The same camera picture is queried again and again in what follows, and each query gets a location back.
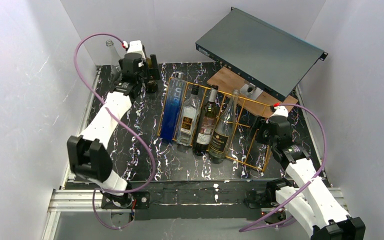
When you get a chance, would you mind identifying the grey rack-mount network switch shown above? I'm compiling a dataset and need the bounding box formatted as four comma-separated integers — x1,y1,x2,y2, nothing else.
195,7,328,102

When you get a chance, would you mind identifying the dark green wine bottle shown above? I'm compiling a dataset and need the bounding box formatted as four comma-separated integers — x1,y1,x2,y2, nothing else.
145,54,161,94

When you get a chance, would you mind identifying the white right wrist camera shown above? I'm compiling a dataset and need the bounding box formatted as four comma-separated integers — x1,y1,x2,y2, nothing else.
270,102,289,118

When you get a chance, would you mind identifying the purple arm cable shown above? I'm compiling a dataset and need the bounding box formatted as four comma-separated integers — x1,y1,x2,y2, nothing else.
238,103,327,233
73,32,156,231

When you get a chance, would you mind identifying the blue tall glass bottle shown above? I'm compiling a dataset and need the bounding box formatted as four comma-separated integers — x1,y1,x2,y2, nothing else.
160,71,186,143

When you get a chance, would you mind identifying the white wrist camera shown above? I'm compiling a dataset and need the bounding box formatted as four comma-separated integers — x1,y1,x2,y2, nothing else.
122,40,147,59
270,102,289,118

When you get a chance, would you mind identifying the clear labelled wine bottle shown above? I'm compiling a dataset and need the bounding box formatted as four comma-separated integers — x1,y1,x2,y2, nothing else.
208,89,240,164

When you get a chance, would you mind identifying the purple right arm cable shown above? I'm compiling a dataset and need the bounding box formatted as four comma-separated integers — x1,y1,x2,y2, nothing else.
238,103,327,233

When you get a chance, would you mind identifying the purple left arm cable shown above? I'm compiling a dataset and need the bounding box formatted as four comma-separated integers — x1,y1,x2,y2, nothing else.
73,32,156,231

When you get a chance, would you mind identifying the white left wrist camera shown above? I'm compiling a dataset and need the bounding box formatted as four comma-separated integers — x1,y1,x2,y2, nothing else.
122,40,147,59

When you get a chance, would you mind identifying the clear square liquor bottle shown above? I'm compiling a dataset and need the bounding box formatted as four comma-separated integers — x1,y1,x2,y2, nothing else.
176,85,200,146

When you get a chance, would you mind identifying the grey metal bracket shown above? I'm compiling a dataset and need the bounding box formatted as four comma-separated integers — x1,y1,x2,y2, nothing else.
239,83,264,101

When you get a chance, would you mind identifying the clear tall bottle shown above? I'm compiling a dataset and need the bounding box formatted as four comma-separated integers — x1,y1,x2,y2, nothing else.
105,39,121,75

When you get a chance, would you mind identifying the gold wire wine rack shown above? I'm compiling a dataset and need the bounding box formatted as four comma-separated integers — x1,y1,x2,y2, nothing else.
157,77,271,172

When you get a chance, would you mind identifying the aluminium frame rail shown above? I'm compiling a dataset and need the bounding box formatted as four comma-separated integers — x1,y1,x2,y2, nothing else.
41,66,359,240

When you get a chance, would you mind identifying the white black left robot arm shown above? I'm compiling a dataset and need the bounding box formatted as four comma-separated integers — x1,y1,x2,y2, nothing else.
67,53,161,208

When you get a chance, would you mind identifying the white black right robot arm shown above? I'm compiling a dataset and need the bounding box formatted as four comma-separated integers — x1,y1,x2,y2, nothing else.
257,115,366,240

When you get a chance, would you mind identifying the wooden board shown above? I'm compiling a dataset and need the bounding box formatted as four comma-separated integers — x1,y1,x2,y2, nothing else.
207,67,279,118

